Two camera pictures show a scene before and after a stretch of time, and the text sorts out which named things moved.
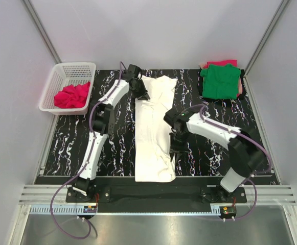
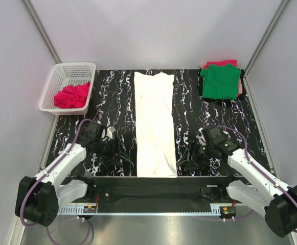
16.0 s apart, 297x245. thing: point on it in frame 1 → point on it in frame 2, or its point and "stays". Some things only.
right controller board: x=228 y=211 stays
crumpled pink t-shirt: x=72 y=96 stays
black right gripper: x=176 y=147 → x=194 y=157
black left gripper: x=139 y=89 → x=114 y=155
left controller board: x=90 y=209 stays
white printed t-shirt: x=153 y=161 stays
